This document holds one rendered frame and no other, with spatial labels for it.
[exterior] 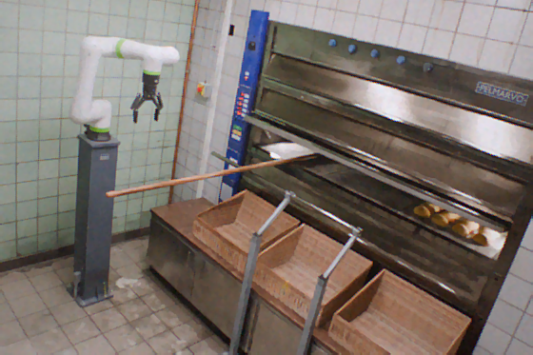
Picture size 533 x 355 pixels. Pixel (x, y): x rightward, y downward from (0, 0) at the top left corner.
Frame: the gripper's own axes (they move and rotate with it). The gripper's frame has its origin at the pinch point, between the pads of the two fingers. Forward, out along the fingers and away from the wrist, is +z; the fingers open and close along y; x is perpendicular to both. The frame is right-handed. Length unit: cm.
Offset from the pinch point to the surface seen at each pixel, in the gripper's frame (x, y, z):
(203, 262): 19, -45, 98
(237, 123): -23, -99, 17
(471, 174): 146, -96, -12
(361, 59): 64, -100, -52
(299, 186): 42, -101, 41
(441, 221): 137, -110, 24
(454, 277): 158, -94, 44
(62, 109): -102, 1, 25
